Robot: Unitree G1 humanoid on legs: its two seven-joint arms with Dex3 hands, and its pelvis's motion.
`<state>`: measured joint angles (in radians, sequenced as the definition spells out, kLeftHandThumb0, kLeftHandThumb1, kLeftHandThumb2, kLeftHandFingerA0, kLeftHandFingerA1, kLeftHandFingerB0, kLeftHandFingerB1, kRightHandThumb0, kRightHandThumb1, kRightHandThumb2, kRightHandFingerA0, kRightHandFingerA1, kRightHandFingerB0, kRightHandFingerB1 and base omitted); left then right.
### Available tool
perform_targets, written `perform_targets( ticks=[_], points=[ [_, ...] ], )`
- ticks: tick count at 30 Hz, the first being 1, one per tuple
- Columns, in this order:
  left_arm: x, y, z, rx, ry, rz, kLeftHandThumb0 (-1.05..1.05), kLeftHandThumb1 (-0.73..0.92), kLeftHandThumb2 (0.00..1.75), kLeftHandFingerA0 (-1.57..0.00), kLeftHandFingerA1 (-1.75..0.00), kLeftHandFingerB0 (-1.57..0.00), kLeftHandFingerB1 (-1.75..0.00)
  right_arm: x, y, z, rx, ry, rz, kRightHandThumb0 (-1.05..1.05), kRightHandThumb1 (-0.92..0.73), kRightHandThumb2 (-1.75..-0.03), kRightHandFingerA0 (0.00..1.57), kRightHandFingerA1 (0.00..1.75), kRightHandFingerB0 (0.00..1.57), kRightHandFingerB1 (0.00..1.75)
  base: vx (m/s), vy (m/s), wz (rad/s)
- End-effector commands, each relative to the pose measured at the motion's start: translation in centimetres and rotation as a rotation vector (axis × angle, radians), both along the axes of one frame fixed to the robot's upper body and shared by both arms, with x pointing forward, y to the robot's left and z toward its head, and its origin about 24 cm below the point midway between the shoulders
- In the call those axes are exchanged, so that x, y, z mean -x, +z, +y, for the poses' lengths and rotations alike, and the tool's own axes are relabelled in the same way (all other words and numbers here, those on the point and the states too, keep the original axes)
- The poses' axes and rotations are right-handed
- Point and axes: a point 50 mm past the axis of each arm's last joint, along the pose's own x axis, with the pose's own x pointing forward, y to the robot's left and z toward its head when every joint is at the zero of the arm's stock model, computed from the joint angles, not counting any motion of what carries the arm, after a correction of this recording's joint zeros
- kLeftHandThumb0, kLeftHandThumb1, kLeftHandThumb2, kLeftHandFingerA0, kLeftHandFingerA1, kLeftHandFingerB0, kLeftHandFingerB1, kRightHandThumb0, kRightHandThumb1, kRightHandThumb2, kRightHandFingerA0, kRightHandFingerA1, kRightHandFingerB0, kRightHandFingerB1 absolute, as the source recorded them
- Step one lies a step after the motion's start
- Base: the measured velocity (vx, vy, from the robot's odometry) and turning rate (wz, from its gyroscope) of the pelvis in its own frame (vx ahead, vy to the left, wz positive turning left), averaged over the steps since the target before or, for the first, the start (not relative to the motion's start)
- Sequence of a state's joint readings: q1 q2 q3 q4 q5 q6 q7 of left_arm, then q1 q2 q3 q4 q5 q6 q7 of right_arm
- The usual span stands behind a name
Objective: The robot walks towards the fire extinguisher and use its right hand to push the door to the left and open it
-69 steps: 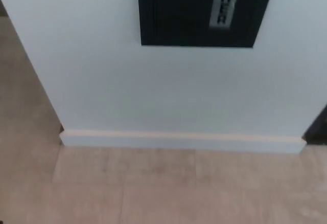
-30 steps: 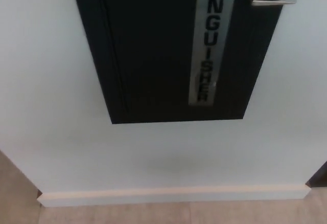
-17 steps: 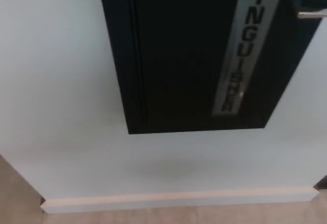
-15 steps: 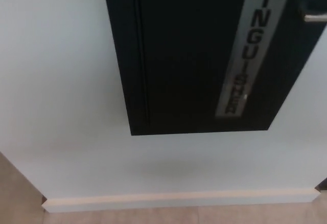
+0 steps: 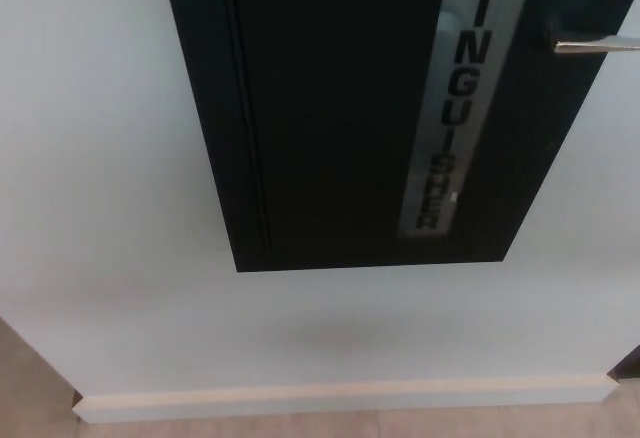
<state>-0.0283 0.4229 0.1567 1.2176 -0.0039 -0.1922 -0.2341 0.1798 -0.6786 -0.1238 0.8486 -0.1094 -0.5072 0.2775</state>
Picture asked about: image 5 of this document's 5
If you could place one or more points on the black extinguisher cabinet door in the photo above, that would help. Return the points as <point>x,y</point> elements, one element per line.
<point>345,108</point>

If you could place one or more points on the white wall baseboard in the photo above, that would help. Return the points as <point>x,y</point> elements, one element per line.
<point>325,403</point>

